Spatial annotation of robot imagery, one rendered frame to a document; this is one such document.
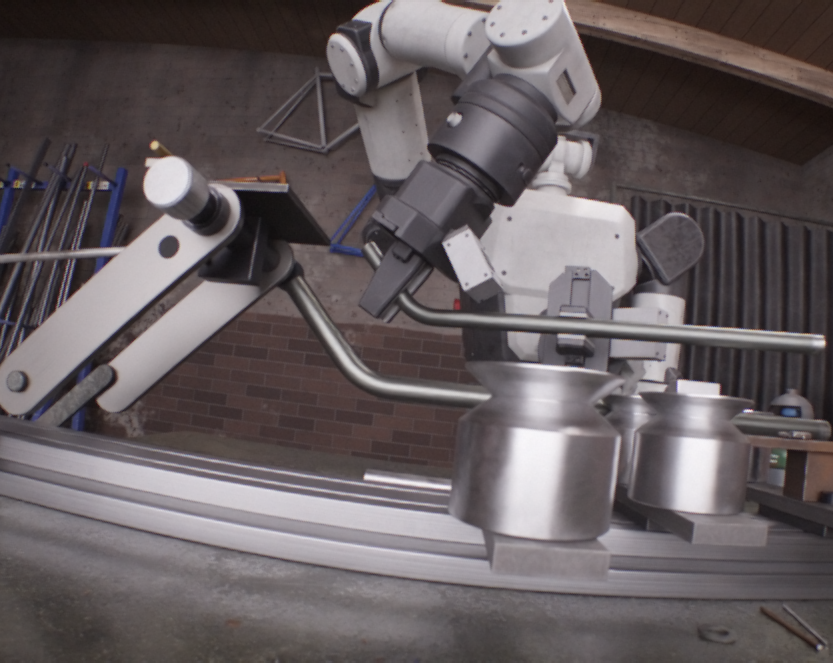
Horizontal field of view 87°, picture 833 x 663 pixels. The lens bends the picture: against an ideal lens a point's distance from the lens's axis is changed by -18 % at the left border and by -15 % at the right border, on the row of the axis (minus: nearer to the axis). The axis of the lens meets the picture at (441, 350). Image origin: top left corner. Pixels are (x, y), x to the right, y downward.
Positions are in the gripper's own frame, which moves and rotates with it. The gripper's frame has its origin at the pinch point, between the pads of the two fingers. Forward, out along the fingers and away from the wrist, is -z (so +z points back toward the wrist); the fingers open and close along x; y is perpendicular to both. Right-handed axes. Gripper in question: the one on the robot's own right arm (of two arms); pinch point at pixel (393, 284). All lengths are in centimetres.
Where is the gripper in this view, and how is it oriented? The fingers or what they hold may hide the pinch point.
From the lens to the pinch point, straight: 42.6
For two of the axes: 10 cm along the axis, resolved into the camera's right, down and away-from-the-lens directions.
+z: 5.7, -8.2, -0.8
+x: 3.1, 1.2, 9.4
